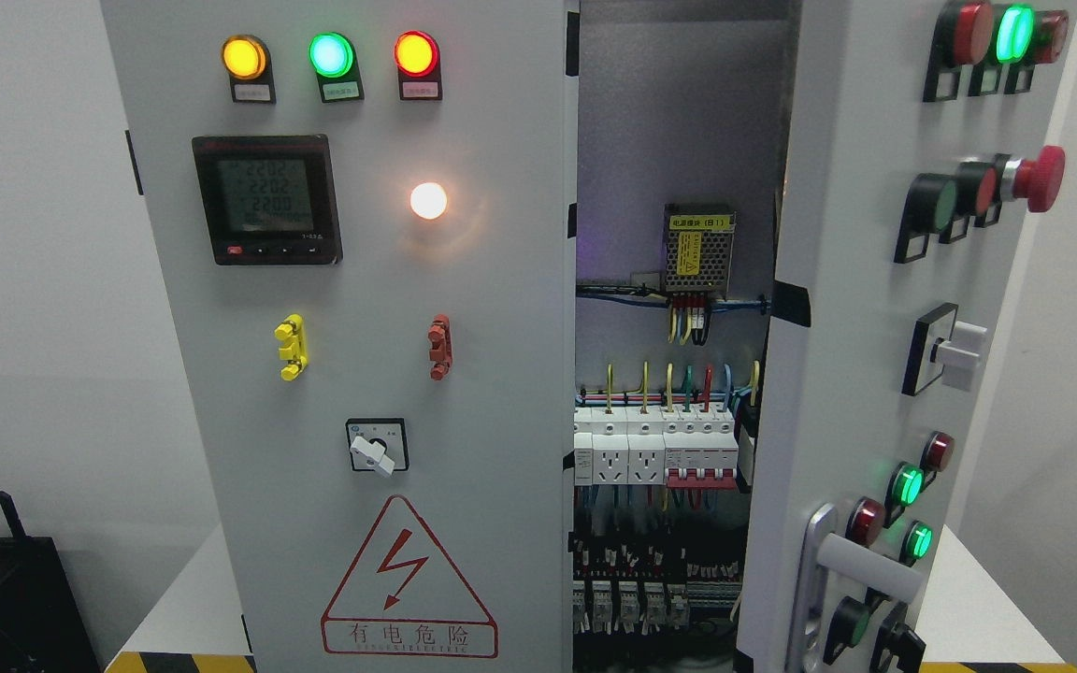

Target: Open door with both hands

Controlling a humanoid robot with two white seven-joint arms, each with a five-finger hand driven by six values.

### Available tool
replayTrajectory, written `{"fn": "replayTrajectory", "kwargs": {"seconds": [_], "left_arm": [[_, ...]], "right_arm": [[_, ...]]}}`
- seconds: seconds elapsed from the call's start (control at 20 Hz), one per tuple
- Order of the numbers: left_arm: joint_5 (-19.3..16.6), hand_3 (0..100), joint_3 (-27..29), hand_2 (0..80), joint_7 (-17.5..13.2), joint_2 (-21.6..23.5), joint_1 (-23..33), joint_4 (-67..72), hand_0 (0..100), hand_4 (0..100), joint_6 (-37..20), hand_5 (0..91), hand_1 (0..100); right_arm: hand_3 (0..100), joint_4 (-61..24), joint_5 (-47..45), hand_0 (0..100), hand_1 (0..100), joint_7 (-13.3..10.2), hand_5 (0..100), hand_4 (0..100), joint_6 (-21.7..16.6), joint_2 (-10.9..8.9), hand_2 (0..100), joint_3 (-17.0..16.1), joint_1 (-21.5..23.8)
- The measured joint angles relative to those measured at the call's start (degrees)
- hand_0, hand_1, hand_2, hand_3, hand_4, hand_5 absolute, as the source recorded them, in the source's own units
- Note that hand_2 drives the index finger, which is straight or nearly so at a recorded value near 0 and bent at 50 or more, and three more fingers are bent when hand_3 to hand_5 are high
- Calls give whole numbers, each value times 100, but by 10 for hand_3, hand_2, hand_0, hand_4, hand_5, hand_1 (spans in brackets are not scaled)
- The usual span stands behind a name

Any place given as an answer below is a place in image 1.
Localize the grey cabinet door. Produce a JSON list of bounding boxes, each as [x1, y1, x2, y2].
[[736, 1, 1077, 672], [102, 1, 576, 672]]

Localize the white socket modules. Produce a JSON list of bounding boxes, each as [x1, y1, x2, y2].
[[573, 406, 666, 486]]

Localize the white glowing indicator light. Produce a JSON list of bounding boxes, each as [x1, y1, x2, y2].
[[408, 180, 449, 221]]

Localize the metal mesh power supply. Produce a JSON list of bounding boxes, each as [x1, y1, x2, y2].
[[662, 204, 737, 299]]

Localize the relay terminal row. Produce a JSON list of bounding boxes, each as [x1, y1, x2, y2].
[[567, 531, 745, 636]]

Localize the red electric hazard sticker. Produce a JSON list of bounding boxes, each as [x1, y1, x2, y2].
[[321, 494, 496, 659]]

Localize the black digital power meter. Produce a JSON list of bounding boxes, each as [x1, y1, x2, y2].
[[192, 134, 342, 265]]

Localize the red indicator light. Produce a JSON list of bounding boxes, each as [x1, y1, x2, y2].
[[394, 30, 439, 79]]

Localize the green indicator light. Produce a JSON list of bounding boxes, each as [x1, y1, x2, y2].
[[309, 33, 355, 79]]

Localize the yellow indicator light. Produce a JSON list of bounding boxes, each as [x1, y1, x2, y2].
[[221, 36, 269, 81]]

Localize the red emergency stop button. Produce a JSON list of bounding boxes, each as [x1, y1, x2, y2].
[[993, 145, 1066, 213]]

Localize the black box at left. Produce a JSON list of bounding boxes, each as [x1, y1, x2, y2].
[[0, 491, 101, 672]]

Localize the white rotary selector switch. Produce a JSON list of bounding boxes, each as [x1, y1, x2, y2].
[[345, 417, 410, 478]]

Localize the red-handled white circuit breaker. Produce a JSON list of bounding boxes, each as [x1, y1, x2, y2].
[[663, 402, 739, 490]]

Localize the silver door handle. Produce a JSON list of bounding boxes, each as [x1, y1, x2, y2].
[[783, 503, 926, 672]]

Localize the white rotary switch right door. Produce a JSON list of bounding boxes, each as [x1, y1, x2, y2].
[[901, 303, 990, 396]]

